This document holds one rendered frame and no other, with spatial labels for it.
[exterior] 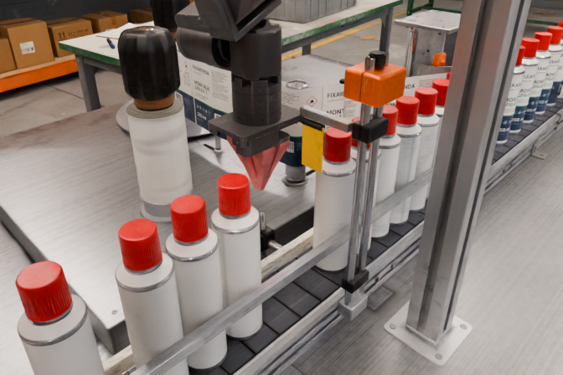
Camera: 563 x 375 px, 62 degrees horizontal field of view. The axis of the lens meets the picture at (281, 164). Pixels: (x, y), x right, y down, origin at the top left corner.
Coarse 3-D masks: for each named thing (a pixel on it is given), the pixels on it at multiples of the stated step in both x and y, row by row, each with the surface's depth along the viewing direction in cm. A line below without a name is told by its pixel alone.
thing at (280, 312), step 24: (408, 216) 78; (384, 240) 72; (288, 264) 67; (288, 288) 63; (312, 288) 63; (336, 288) 63; (264, 312) 59; (288, 312) 59; (264, 336) 56; (240, 360) 53
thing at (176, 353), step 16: (400, 192) 69; (384, 208) 65; (336, 240) 59; (304, 256) 56; (320, 256) 57; (288, 272) 54; (256, 288) 52; (272, 288) 52; (240, 304) 50; (256, 304) 51; (224, 320) 48; (192, 336) 46; (208, 336) 47; (176, 352) 44; (192, 352) 46; (144, 368) 43; (160, 368) 43
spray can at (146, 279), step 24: (120, 240) 40; (144, 240) 40; (120, 264) 43; (144, 264) 41; (168, 264) 43; (120, 288) 42; (144, 288) 41; (168, 288) 42; (144, 312) 42; (168, 312) 43; (144, 336) 43; (168, 336) 44; (144, 360) 45
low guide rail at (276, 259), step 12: (312, 228) 69; (300, 240) 66; (312, 240) 68; (276, 252) 64; (288, 252) 65; (300, 252) 67; (264, 264) 62; (276, 264) 64; (264, 276) 62; (108, 360) 49; (120, 360) 49; (132, 360) 50; (108, 372) 48; (120, 372) 49
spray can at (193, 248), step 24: (192, 216) 43; (168, 240) 46; (192, 240) 44; (216, 240) 46; (192, 264) 44; (216, 264) 46; (192, 288) 46; (216, 288) 48; (192, 312) 47; (216, 312) 49; (216, 336) 50; (192, 360) 51; (216, 360) 52
